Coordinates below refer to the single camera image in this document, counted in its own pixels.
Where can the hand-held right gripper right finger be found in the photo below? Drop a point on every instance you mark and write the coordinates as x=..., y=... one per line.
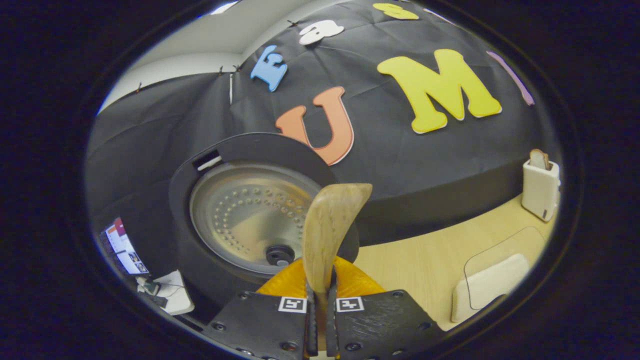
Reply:
x=380, y=325

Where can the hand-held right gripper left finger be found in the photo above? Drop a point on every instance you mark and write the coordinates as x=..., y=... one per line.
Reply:
x=260, y=325

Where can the wooden spoon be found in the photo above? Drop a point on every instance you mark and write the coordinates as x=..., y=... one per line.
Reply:
x=327, y=235

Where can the black and silver rice cooker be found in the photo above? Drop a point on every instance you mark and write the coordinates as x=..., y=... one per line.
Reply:
x=240, y=210

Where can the white side table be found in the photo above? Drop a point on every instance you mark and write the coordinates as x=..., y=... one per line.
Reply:
x=177, y=295

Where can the black keyboard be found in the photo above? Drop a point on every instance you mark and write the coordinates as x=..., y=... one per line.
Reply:
x=155, y=301

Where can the small grey desk device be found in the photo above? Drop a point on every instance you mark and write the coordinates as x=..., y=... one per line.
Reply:
x=151, y=286

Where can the clear plastic container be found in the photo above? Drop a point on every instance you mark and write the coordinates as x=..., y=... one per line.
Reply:
x=510, y=242

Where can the computer monitor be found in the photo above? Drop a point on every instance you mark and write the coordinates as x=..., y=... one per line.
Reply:
x=125, y=247

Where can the white toaster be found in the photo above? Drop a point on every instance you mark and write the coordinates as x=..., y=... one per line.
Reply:
x=540, y=190

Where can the bread slice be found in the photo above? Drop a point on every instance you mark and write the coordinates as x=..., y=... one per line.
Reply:
x=539, y=159

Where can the ceiling light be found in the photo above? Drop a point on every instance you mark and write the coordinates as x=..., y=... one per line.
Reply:
x=222, y=7

